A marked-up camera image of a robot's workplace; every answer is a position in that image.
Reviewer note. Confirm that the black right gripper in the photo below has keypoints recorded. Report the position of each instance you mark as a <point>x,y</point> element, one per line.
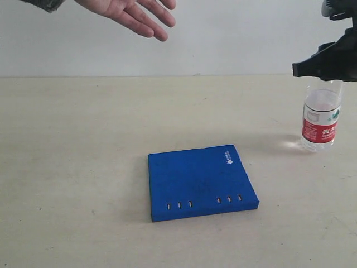
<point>334,61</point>

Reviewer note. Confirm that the clear plastic water bottle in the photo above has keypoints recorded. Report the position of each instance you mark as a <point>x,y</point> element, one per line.
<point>321,112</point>

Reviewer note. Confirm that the blue ring binder notebook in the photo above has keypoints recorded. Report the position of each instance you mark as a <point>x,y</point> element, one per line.
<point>198,182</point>

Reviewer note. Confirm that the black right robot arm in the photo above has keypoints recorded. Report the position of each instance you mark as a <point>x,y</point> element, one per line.
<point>339,10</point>

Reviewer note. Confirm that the grey jacket sleeve forearm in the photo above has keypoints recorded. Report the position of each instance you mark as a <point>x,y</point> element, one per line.
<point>49,6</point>

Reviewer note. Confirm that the person's open bare hand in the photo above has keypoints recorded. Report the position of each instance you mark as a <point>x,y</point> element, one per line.
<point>131,15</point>

